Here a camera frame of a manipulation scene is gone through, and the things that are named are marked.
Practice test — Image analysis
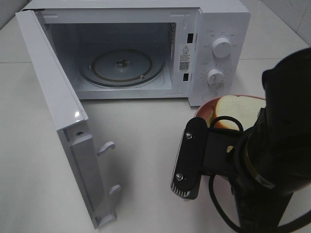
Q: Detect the pink round plate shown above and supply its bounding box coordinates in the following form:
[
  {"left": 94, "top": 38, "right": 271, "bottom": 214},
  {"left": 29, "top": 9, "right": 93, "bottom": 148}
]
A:
[{"left": 194, "top": 94, "right": 265, "bottom": 195}]

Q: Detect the round door release button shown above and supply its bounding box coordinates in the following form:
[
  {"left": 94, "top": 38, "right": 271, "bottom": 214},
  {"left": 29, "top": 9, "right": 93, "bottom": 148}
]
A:
[{"left": 202, "top": 91, "right": 218, "bottom": 102}]

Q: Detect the white microwave door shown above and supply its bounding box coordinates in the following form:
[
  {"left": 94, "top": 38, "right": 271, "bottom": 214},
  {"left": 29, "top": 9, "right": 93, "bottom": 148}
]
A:
[{"left": 16, "top": 10, "right": 115, "bottom": 229}]

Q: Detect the sandwich with lettuce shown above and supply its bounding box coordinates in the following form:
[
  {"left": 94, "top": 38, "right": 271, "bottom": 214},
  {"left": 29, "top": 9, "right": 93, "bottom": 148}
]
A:
[{"left": 206, "top": 95, "right": 266, "bottom": 130}]

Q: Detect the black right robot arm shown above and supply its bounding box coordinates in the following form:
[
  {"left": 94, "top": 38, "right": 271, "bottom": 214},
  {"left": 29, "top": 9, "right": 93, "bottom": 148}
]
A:
[{"left": 230, "top": 49, "right": 311, "bottom": 233}]

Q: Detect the glass turntable tray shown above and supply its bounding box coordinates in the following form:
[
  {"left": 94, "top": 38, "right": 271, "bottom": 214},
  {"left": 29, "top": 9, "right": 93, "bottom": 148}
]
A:
[{"left": 79, "top": 49, "right": 165, "bottom": 88}]

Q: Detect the white lower timer knob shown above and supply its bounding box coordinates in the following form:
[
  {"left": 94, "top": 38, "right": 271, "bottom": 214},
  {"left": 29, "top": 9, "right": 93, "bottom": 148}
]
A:
[{"left": 207, "top": 69, "right": 225, "bottom": 85}]

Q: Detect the white warning label sticker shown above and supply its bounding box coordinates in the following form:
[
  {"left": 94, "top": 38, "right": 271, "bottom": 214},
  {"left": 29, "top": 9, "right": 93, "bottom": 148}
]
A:
[{"left": 178, "top": 43, "right": 194, "bottom": 72}]

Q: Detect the white microwave oven body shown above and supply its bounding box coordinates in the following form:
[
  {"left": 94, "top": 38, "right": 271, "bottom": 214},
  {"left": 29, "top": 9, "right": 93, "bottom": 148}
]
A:
[{"left": 20, "top": 0, "right": 251, "bottom": 106}]

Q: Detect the white upper power knob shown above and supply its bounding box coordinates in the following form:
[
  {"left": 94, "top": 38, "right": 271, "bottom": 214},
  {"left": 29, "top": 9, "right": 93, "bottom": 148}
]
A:
[{"left": 211, "top": 36, "right": 232, "bottom": 58}]

